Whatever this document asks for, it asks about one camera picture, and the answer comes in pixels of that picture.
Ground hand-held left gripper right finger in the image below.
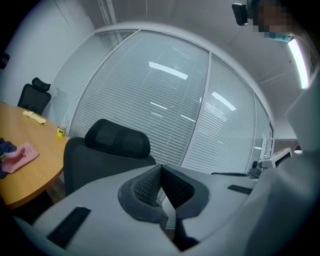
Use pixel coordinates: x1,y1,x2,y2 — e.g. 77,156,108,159
161,163,260,256

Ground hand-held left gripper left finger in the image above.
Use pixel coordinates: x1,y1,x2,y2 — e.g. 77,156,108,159
31,163,181,256

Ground black mesh high-back chair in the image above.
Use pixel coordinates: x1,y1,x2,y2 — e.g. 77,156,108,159
63,118,157,197

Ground black office chair with headrest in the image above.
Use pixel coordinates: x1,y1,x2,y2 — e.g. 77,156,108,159
16,77,52,116

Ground grey desktop device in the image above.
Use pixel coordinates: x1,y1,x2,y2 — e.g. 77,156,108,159
249,146,293,176

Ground clear cup with yellow label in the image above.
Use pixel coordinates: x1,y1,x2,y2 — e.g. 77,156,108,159
56,117,68,138

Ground round wooden table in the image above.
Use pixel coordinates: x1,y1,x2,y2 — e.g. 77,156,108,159
0,102,71,210

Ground pink cloth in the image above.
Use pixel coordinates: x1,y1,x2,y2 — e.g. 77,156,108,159
1,142,40,174

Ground glass partition with white blinds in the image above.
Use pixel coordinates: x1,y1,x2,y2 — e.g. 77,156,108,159
49,29,275,175

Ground yellow cloth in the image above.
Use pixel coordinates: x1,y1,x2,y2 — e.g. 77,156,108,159
22,110,48,126

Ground dark navy shorts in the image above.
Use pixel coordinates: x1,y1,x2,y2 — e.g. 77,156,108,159
0,137,18,180

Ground person's light grey shirt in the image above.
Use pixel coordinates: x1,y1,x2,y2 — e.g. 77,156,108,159
284,72,320,153

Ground ceiling light panel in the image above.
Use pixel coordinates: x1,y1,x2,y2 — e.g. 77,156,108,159
286,38,310,90

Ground blue face mask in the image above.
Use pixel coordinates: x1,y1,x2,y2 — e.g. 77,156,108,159
263,31,292,43

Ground person's head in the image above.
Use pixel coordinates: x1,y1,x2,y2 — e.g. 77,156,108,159
251,0,293,38

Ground black head-worn camera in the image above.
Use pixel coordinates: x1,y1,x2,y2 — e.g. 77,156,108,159
231,0,253,27

